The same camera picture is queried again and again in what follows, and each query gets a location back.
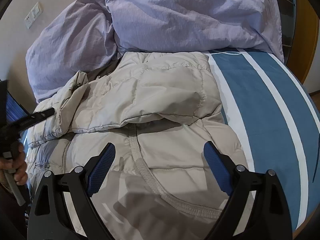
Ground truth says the beige puffer jacket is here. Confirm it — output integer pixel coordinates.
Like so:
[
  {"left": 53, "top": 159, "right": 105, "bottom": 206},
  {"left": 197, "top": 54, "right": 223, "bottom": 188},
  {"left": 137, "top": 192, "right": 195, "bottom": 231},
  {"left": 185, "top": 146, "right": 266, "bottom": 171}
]
[{"left": 26, "top": 52, "right": 246, "bottom": 239}]

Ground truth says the person left hand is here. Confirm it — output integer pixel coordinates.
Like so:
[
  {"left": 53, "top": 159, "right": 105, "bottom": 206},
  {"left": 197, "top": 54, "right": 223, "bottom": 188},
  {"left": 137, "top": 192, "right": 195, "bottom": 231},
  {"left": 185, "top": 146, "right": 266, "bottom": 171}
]
[{"left": 0, "top": 142, "right": 28, "bottom": 186}]

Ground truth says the black flat television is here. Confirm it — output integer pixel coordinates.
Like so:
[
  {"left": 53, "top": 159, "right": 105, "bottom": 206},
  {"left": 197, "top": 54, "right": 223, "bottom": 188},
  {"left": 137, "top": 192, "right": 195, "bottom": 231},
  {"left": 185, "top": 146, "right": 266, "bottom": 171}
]
[{"left": 6, "top": 92, "right": 29, "bottom": 123}]

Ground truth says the blue white striped bedsheet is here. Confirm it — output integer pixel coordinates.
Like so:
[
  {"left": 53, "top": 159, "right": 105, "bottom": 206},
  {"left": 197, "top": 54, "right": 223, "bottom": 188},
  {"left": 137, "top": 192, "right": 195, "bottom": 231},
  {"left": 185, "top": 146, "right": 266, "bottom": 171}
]
[{"left": 206, "top": 48, "right": 319, "bottom": 237}]

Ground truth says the lavender pillow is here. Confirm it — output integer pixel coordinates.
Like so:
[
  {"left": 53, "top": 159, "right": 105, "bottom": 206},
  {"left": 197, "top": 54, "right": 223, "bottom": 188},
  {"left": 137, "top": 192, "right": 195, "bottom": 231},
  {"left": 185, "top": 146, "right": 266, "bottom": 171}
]
[{"left": 25, "top": 0, "right": 118, "bottom": 102}]

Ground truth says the white wall socket panel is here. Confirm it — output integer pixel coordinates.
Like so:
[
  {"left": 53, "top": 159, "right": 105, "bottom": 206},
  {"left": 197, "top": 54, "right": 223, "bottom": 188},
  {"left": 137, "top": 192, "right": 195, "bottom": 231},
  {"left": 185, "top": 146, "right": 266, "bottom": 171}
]
[{"left": 24, "top": 2, "right": 43, "bottom": 29}]

